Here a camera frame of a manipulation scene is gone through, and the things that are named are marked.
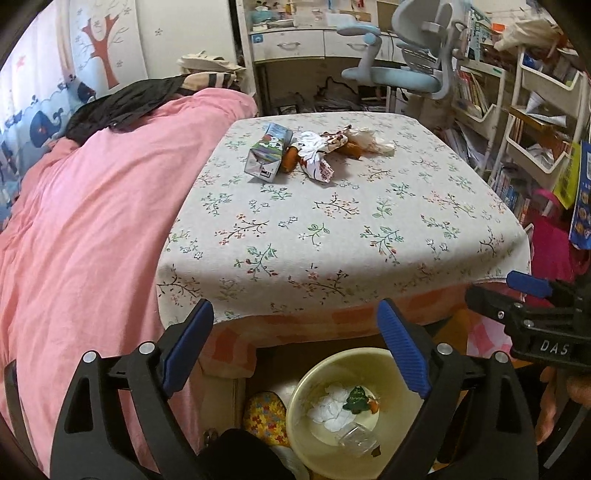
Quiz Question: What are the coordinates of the black jacket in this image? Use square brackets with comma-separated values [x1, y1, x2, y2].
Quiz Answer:
[65, 76, 195, 144]

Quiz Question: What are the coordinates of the milk carton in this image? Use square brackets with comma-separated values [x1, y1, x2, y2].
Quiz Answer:
[245, 124, 294, 183]

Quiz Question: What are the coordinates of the beige canvas bag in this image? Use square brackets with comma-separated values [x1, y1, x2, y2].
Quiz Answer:
[178, 53, 247, 75]

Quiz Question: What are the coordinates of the blue grey desk chair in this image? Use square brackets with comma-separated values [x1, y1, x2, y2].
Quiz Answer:
[336, 0, 469, 100]

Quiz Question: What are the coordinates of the cream round plastic bin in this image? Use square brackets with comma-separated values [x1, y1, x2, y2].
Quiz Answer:
[285, 347, 432, 480]

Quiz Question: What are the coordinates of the stack of newspapers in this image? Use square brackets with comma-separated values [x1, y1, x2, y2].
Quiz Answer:
[314, 88, 361, 112]

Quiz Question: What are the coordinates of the clear plastic bag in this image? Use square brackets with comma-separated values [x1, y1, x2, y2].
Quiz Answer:
[351, 129, 396, 156]

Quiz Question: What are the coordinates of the white book cart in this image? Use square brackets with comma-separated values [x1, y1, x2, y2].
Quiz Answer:
[450, 62, 509, 171]
[489, 46, 585, 222]

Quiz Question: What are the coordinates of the blue printed bag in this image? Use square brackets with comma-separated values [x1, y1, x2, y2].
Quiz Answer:
[569, 141, 591, 250]

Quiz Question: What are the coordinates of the white red-printed paper wrapper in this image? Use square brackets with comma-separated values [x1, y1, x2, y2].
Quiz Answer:
[295, 130, 349, 184]

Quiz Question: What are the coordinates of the cream cloth bag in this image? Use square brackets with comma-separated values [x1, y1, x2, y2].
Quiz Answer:
[494, 21, 561, 51]

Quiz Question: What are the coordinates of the pink blanket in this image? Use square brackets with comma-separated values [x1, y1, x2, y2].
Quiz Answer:
[0, 88, 259, 472]

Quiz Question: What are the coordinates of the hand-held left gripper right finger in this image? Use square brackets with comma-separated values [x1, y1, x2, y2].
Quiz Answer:
[378, 299, 539, 480]

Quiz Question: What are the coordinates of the peach checked cloth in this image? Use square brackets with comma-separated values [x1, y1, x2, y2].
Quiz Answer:
[198, 295, 467, 381]

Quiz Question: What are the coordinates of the dark cloth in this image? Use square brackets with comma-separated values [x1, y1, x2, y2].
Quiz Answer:
[198, 429, 287, 480]

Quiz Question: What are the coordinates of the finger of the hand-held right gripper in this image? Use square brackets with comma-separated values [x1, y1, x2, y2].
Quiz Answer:
[465, 286, 532, 326]
[506, 271, 578, 301]

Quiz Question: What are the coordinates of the person's right hand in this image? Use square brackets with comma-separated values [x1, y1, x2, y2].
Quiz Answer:
[538, 369, 591, 444]

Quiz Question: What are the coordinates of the row of colourful workbooks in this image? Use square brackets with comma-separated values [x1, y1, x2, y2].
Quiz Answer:
[492, 166, 532, 222]

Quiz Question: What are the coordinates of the green tree-shaped wrapper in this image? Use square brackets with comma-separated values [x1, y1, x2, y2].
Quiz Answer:
[342, 385, 375, 414]

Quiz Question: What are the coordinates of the yellow floral cushion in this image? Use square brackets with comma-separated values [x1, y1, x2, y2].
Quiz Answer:
[242, 390, 291, 446]

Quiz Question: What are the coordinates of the floral tablecloth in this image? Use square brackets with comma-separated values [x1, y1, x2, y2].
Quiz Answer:
[156, 113, 532, 326]

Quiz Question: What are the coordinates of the yellow printed bag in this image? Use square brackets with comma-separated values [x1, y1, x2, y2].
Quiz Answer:
[553, 141, 583, 210]

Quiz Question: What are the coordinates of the row of upright books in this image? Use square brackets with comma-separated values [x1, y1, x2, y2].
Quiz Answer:
[455, 69, 490, 116]

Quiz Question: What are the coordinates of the whale print curtain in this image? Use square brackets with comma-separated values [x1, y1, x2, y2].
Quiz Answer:
[0, 55, 98, 217]

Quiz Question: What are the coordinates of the white tissue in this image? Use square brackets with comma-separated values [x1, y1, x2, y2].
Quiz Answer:
[307, 385, 363, 432]

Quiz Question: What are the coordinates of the pink bag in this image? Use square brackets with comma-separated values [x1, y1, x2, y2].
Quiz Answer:
[526, 189, 583, 287]

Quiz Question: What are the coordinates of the striped pillow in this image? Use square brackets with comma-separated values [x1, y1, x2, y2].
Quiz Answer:
[178, 69, 241, 90]

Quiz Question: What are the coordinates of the white wardrobe with tree decal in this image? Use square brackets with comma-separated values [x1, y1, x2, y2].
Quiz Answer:
[69, 0, 236, 93]

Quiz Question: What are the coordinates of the white desk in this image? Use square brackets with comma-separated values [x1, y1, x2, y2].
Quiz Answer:
[249, 25, 416, 112]

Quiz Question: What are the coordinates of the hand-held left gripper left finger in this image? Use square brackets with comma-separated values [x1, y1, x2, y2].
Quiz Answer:
[50, 299, 214, 480]

